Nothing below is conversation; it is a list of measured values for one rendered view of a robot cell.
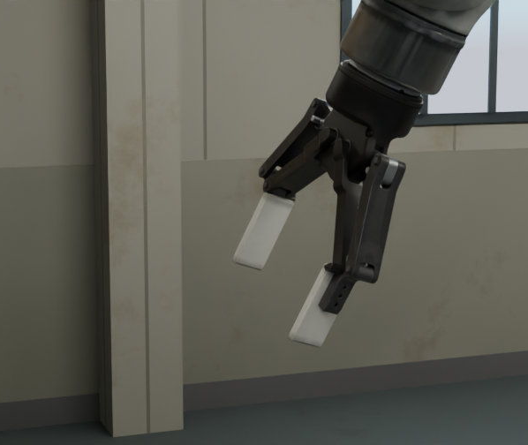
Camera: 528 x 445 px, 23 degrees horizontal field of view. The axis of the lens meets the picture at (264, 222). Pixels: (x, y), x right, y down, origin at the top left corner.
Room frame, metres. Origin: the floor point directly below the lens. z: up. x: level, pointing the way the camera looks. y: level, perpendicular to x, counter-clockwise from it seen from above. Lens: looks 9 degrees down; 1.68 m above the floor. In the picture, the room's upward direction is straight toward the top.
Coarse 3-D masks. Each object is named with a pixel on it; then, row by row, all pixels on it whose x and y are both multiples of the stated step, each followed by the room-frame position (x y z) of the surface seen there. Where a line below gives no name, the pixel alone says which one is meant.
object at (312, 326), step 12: (324, 264) 1.00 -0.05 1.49; (324, 276) 1.00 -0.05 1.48; (312, 288) 1.00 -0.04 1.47; (324, 288) 1.00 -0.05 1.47; (312, 300) 1.00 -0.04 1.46; (300, 312) 1.01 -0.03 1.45; (312, 312) 1.00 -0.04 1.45; (324, 312) 1.01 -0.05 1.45; (300, 324) 1.00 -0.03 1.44; (312, 324) 1.01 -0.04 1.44; (324, 324) 1.01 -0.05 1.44; (300, 336) 1.01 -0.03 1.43; (312, 336) 1.01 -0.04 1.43; (324, 336) 1.01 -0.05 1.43
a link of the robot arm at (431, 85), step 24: (360, 0) 1.03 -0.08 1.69; (384, 0) 1.01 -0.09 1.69; (360, 24) 1.02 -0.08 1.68; (384, 24) 1.00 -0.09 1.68; (408, 24) 0.99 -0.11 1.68; (432, 24) 1.00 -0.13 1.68; (360, 48) 1.01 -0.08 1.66; (384, 48) 1.00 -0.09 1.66; (408, 48) 1.00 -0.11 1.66; (432, 48) 1.00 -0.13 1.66; (456, 48) 1.01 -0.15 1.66; (384, 72) 1.00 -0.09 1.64; (408, 72) 1.00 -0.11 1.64; (432, 72) 1.01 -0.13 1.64
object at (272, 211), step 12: (264, 192) 1.12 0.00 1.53; (264, 204) 1.12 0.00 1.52; (276, 204) 1.12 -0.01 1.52; (288, 204) 1.13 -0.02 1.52; (264, 216) 1.12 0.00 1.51; (276, 216) 1.13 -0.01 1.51; (252, 228) 1.12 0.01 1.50; (264, 228) 1.12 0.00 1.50; (276, 228) 1.13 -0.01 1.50; (252, 240) 1.12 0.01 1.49; (264, 240) 1.13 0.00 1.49; (240, 252) 1.12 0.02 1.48; (252, 252) 1.13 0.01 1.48; (264, 252) 1.13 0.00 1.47; (240, 264) 1.13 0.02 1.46; (252, 264) 1.13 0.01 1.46; (264, 264) 1.14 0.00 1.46
